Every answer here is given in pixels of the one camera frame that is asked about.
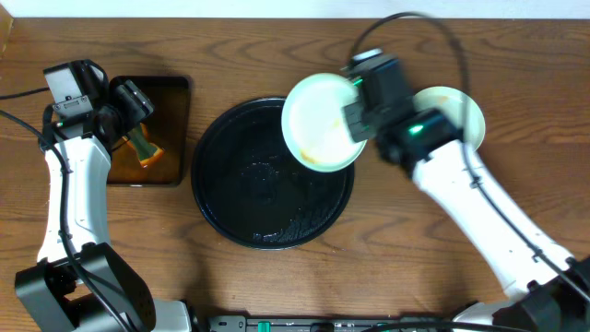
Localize light blue plate top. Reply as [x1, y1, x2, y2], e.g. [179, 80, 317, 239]
[413, 86, 486, 149]

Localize light blue plate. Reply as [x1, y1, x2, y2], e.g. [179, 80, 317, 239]
[281, 73, 366, 172]
[413, 86, 486, 149]

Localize black rectangular water tray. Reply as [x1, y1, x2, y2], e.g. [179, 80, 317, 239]
[107, 76, 191, 186]

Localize orange green scrub sponge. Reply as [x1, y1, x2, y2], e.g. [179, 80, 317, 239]
[124, 124, 165, 168]

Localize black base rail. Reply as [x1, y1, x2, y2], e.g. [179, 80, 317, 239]
[197, 314, 508, 332]

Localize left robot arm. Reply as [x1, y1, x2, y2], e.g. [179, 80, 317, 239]
[15, 59, 195, 331]

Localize round black serving tray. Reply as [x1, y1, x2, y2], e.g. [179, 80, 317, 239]
[191, 96, 355, 250]

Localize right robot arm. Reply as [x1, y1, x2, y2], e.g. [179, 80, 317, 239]
[345, 49, 589, 331]

